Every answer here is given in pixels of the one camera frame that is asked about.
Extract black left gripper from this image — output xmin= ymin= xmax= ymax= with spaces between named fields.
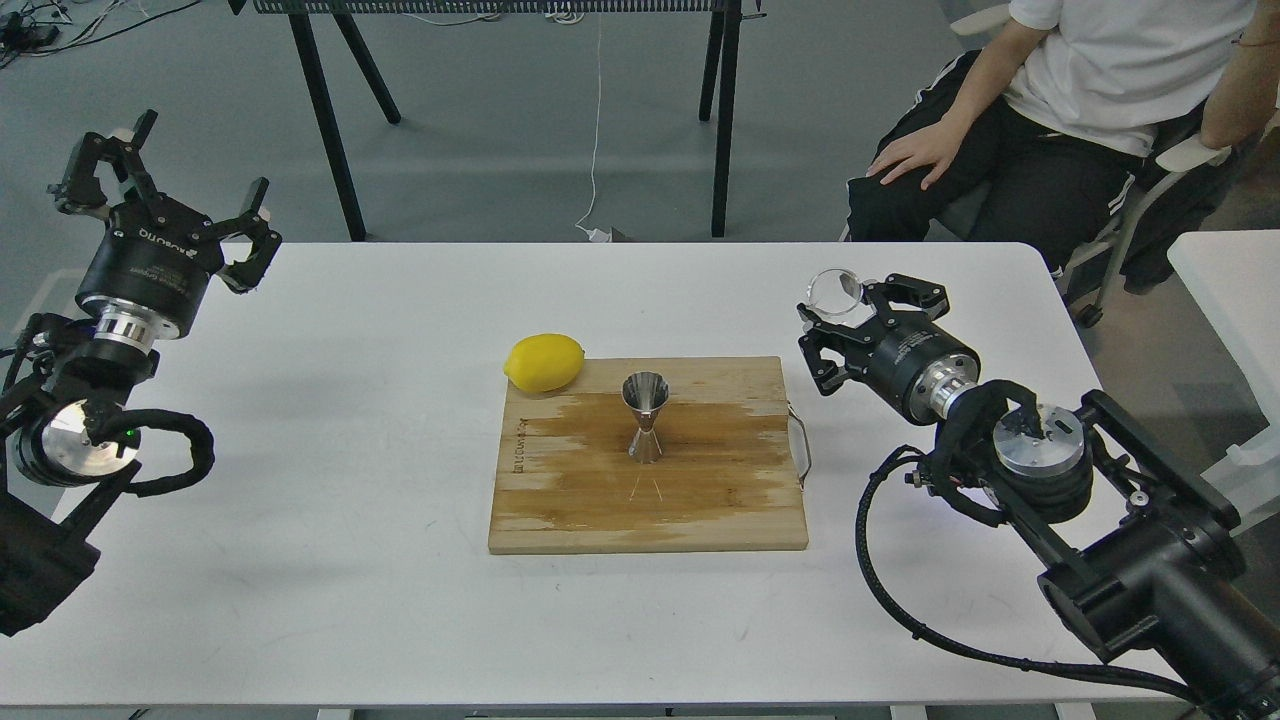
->
xmin=47 ymin=108 xmax=284 ymax=341

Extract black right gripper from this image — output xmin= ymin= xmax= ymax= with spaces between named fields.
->
xmin=796 ymin=273 xmax=980 ymax=427

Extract clear glass cup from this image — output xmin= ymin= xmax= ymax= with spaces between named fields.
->
xmin=804 ymin=268 xmax=864 ymax=322

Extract steel jigger measuring cup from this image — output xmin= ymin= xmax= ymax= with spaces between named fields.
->
xmin=621 ymin=372 xmax=669 ymax=464

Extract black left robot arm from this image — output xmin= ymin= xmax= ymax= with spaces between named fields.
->
xmin=1 ymin=110 xmax=282 ymax=635

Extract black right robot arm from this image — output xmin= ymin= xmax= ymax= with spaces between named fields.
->
xmin=797 ymin=270 xmax=1279 ymax=719

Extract person's right hand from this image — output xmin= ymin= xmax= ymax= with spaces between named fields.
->
xmin=865 ymin=120 xmax=968 ymax=191

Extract wooden cutting board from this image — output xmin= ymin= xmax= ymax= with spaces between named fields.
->
xmin=488 ymin=356 xmax=809 ymax=555

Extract black trestle table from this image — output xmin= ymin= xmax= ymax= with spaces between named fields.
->
xmin=229 ymin=1 xmax=758 ymax=242

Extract seated person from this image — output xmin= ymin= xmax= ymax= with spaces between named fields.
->
xmin=846 ymin=1 xmax=1277 ymax=272

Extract yellow lemon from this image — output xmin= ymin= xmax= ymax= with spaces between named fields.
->
xmin=503 ymin=333 xmax=585 ymax=395

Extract office chair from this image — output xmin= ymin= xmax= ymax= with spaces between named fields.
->
xmin=950 ymin=3 xmax=1261 ymax=329

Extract white side table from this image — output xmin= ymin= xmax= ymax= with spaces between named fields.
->
xmin=1169 ymin=229 xmax=1279 ymax=532

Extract black cables on floor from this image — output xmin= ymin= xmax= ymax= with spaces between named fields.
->
xmin=0 ymin=0 xmax=206 ymax=73

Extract white cable with plug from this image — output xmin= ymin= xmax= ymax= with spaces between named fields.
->
xmin=573 ymin=15 xmax=613 ymax=243

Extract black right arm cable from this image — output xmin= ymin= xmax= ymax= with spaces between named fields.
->
xmin=852 ymin=445 xmax=1201 ymax=701

